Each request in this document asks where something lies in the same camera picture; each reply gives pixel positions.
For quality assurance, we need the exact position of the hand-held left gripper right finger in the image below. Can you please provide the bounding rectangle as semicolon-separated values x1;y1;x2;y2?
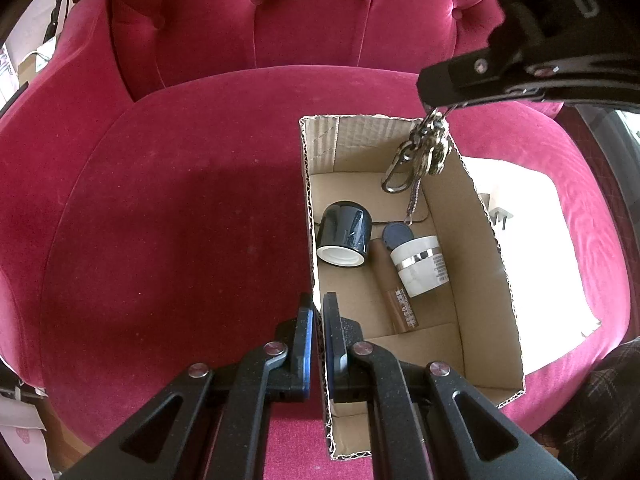
322;292;576;480

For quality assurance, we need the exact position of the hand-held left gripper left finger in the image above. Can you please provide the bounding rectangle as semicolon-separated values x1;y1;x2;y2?
60;292;317;480

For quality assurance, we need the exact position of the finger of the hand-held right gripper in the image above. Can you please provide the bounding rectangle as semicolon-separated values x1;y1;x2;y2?
417;42;640;110

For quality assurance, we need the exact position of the brass charm keychain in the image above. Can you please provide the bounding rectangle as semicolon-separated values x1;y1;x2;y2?
381;107;455;226

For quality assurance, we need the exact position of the brown cosmetic tube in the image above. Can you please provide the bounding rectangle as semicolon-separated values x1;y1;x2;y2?
372;240;422;335

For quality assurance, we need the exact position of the white cosmetic jar silver band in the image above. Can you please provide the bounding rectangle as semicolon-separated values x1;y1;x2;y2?
390;235;448;298

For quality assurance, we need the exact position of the blue key fob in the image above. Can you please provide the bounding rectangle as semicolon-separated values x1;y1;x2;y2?
382;222;415;252

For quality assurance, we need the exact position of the cardboard box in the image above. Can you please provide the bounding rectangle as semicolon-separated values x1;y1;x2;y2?
298;114;528;461

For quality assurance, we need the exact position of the black jar white rim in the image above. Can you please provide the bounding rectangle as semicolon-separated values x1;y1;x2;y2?
316;201;373;268

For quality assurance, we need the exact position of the white charger plug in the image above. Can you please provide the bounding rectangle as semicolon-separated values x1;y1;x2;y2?
490;206;516;231

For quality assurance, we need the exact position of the red velvet armchair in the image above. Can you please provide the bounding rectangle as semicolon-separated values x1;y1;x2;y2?
0;0;640;480

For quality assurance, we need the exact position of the dark plaid clothing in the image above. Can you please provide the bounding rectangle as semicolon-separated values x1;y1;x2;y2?
542;337;640;480

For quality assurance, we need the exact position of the white paper bag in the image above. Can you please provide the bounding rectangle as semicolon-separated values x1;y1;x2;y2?
0;395;51;480

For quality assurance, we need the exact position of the black cable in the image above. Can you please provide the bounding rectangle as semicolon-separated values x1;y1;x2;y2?
44;0;71;43

